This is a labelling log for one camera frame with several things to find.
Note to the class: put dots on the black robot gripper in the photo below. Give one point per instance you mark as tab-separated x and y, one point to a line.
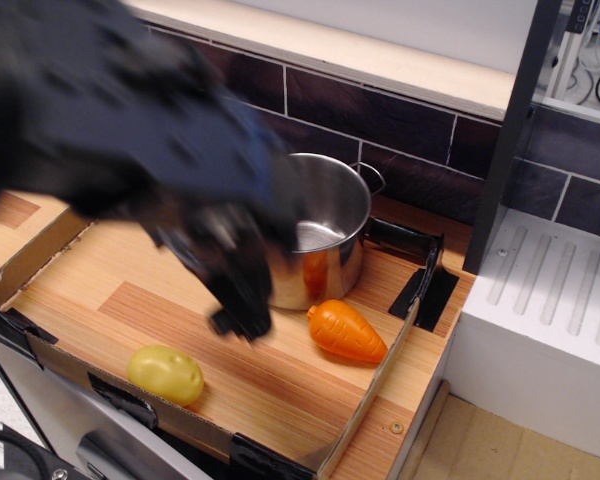
231	251

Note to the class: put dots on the stainless steel pot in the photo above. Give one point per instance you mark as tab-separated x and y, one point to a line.
329	258

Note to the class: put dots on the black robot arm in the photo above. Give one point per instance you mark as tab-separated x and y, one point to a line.
123	125

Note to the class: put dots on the orange plastic carrot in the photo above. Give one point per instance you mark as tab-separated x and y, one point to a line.
339	329

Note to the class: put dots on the yellow plastic potato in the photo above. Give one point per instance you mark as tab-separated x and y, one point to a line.
167	373

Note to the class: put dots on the light wooden shelf ledge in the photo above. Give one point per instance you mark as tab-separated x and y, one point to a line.
423	76

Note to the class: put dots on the white dish drainer sink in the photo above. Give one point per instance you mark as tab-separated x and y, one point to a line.
527	344

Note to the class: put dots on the dark grey vertical post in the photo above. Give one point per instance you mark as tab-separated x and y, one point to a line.
492	208

